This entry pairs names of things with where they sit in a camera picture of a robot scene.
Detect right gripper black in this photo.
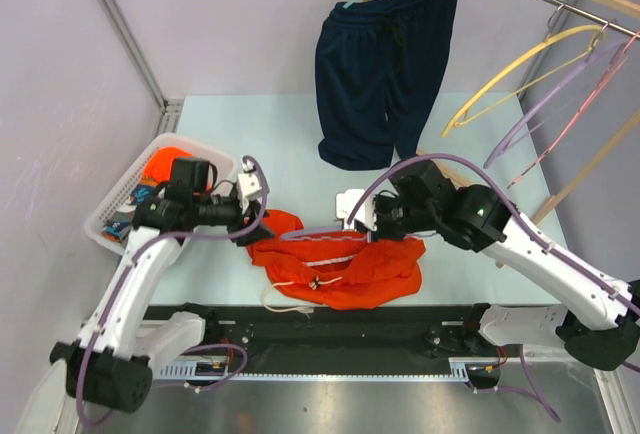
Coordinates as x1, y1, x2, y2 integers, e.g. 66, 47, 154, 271
357, 193, 437, 242

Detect orange shorts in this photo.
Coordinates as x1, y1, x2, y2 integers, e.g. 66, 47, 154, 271
247, 210, 426, 310

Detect purple notched hanger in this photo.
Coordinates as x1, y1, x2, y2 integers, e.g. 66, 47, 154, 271
279, 226, 370, 242

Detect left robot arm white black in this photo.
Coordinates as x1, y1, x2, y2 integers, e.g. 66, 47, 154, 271
50, 155, 270, 426

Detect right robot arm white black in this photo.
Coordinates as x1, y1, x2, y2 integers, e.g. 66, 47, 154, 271
366, 156, 639, 371

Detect navy blue shorts hanging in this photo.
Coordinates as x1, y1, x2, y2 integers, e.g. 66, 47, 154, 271
314, 0, 458, 171

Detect yellow hanger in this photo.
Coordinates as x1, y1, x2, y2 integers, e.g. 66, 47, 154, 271
441, 24, 607, 139

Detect pink hanger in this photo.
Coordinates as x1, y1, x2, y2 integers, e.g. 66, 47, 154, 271
507, 31, 639, 190

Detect white laundry basket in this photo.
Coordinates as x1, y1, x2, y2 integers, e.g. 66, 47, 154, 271
84, 133, 238, 256

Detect blue patterned garment in basket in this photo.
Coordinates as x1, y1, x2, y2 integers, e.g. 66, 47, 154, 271
101, 177, 166, 244

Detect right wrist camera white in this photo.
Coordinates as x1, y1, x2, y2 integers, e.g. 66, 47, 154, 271
335, 189, 377, 242

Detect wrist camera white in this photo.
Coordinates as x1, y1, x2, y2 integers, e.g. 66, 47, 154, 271
335, 189, 377, 242
235, 156, 270, 214

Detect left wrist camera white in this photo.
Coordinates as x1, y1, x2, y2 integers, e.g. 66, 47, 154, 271
235, 156, 270, 214

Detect aluminium frame post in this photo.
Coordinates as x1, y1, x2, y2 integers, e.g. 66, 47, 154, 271
98, 0, 167, 113

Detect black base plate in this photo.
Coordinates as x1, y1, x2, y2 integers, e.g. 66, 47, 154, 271
177, 306, 513, 375

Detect white cable duct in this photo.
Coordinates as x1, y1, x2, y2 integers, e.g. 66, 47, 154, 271
154, 359, 500, 390

